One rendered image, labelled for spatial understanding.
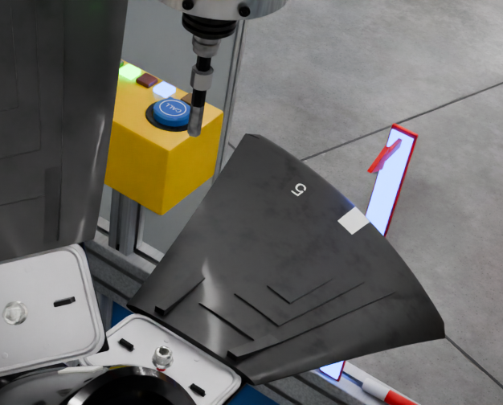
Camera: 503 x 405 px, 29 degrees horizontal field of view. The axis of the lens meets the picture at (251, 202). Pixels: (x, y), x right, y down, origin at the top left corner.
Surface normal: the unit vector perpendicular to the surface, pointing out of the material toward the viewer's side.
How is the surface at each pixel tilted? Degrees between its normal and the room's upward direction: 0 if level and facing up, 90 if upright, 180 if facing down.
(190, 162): 90
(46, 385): 40
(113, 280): 90
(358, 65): 0
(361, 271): 21
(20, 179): 50
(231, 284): 7
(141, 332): 6
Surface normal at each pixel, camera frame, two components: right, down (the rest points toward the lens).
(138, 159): -0.54, 0.47
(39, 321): -0.03, 0.04
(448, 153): 0.15, -0.76
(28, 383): -0.39, -0.89
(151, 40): 0.83, 0.45
